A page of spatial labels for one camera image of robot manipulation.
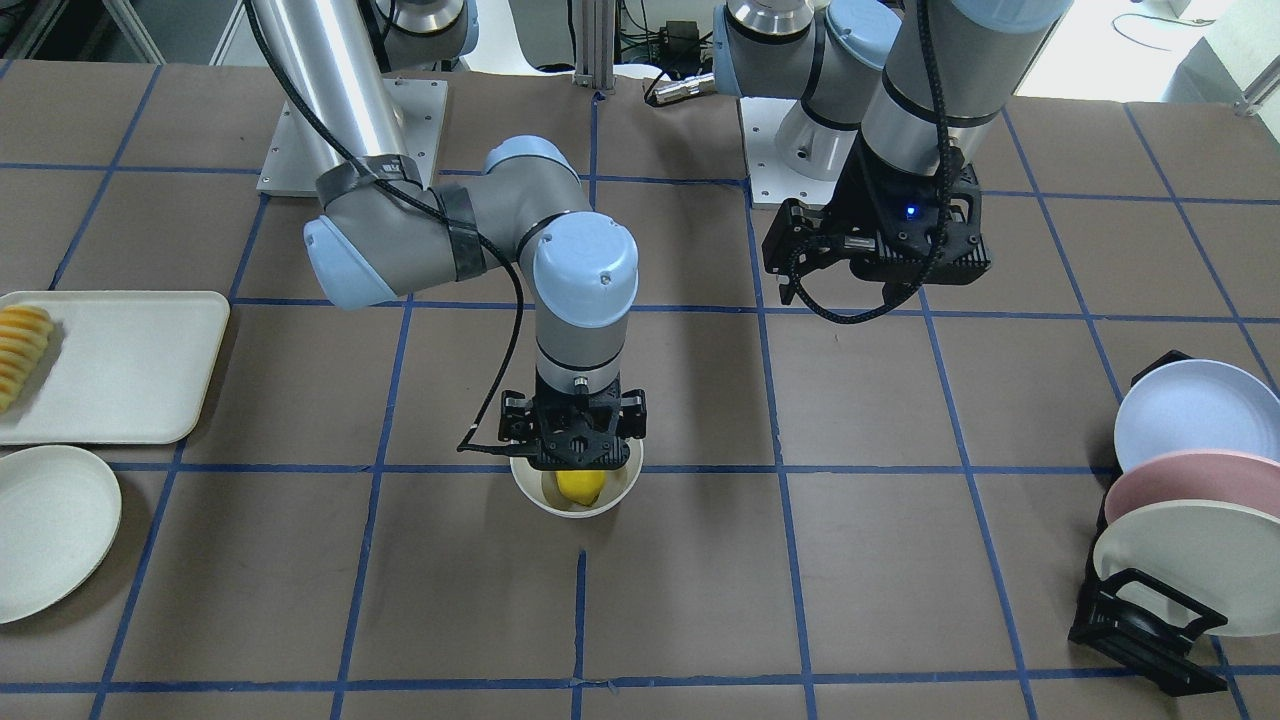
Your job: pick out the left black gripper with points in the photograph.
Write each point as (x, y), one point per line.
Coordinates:
(868, 192)

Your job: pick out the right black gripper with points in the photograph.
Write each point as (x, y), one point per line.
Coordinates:
(515, 420)

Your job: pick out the white ceramic bowl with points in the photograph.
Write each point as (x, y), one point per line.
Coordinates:
(541, 486)

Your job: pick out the yellow lemon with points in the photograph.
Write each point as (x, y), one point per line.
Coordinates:
(582, 487)

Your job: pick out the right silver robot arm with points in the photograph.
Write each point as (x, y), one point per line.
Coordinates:
(384, 233)

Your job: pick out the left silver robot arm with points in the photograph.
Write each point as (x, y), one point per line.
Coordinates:
(915, 91)

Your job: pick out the white plastic chair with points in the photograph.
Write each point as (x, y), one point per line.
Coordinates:
(525, 38)

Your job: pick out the light blue plate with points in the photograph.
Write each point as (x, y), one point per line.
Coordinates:
(1196, 404)

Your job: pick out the cream rectangular tray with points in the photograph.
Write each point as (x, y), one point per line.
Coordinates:
(123, 367)

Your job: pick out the black dish rack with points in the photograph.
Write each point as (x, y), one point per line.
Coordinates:
(1145, 624)

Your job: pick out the pink plate in rack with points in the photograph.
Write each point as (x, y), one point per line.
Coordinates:
(1214, 474)

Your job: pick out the cream round plate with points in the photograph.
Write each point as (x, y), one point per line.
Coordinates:
(61, 507)

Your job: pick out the beige plate in rack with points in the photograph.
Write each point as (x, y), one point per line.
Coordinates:
(1223, 555)

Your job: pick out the sliced yellow mango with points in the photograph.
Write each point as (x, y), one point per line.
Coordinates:
(25, 335)

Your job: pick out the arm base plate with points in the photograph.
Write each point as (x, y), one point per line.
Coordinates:
(790, 156)
(296, 156)

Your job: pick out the aluminium frame post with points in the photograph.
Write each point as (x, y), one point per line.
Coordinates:
(594, 31)

